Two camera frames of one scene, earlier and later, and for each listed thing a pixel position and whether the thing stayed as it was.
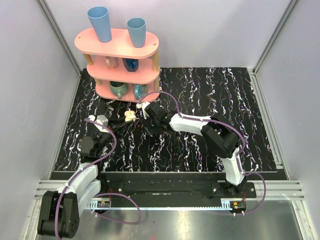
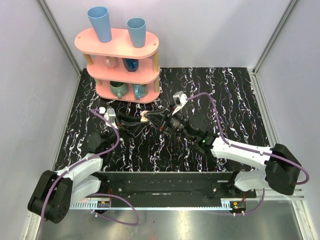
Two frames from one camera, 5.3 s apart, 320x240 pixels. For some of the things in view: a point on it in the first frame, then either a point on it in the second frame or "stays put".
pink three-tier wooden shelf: (122, 72) stays put
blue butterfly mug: (140, 90) stays put
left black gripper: (115, 125) -> (119, 122)
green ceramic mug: (119, 88) stays put
